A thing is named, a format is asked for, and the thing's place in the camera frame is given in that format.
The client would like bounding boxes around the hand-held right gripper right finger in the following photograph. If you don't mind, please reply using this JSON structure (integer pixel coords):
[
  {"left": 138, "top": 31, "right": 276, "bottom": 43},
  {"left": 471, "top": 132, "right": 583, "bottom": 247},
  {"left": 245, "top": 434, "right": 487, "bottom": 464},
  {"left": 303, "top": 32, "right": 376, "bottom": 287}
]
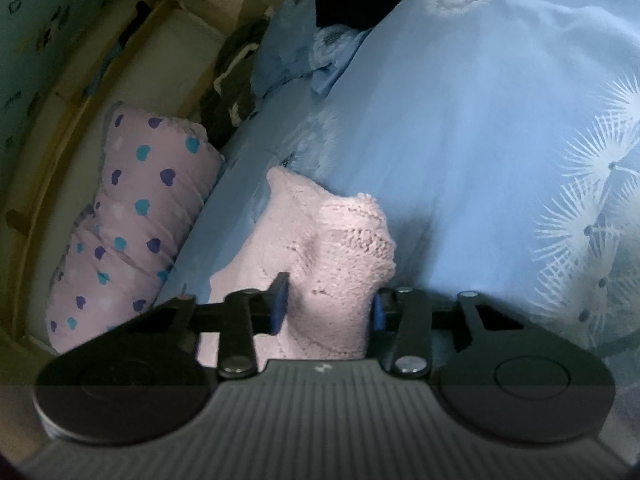
[{"left": 372, "top": 287, "right": 526, "bottom": 379}]

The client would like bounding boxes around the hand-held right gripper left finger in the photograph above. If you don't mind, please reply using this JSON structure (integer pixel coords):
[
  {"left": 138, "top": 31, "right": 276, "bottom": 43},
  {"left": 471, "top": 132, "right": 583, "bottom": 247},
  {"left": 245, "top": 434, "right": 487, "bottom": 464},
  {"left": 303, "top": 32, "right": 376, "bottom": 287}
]
[{"left": 119, "top": 272, "right": 291, "bottom": 379}]

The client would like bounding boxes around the pink knit sweater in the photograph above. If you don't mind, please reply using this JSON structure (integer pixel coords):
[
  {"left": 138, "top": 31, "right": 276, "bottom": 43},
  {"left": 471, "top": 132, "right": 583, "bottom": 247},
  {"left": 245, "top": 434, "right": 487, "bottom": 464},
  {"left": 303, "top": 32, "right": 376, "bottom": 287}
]
[{"left": 197, "top": 165, "right": 399, "bottom": 362}]

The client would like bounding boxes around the pink heart-print pillow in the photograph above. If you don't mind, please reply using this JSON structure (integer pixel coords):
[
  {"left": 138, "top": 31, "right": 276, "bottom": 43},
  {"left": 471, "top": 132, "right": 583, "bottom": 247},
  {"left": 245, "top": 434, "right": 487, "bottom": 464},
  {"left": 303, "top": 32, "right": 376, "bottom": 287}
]
[{"left": 44, "top": 101, "right": 227, "bottom": 357}]

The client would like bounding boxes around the blue floral bed sheet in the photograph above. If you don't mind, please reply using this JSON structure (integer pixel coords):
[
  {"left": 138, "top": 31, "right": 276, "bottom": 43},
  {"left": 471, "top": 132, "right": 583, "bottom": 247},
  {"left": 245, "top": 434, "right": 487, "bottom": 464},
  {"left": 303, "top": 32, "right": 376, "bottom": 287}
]
[{"left": 152, "top": 0, "right": 640, "bottom": 441}]

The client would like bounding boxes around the camouflage cloth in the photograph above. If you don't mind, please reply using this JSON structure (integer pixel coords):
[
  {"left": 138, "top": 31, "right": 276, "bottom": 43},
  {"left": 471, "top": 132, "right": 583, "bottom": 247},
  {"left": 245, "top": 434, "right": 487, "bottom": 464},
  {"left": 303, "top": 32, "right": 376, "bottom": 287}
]
[{"left": 199, "top": 19, "right": 275, "bottom": 150}]

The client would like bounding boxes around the blue floral pillowcase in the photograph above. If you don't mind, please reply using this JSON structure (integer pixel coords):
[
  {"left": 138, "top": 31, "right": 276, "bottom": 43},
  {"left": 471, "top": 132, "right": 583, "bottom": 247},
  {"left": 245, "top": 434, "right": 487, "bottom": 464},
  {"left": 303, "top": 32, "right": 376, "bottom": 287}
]
[{"left": 251, "top": 0, "right": 375, "bottom": 100}]

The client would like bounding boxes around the wooden bed frame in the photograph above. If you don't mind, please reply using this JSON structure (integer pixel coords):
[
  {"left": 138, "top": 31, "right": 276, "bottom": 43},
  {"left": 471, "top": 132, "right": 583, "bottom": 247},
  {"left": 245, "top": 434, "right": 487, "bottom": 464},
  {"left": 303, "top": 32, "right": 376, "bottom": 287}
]
[{"left": 0, "top": 0, "right": 236, "bottom": 356}]

